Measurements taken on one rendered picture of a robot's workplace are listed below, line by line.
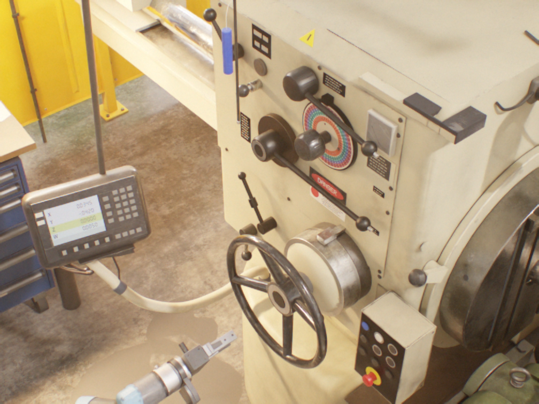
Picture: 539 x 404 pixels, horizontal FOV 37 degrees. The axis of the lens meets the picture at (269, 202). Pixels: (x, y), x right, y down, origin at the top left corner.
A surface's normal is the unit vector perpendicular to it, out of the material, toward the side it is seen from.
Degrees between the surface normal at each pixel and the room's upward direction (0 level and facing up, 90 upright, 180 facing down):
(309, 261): 60
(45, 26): 90
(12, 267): 90
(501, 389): 28
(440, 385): 0
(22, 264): 90
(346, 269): 45
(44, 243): 71
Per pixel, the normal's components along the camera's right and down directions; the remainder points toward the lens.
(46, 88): 0.64, 0.52
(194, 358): 0.29, -0.41
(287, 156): -0.77, 0.43
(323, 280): -0.43, 0.34
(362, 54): -0.55, -0.21
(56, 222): 0.40, 0.34
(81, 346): 0.00, -0.73
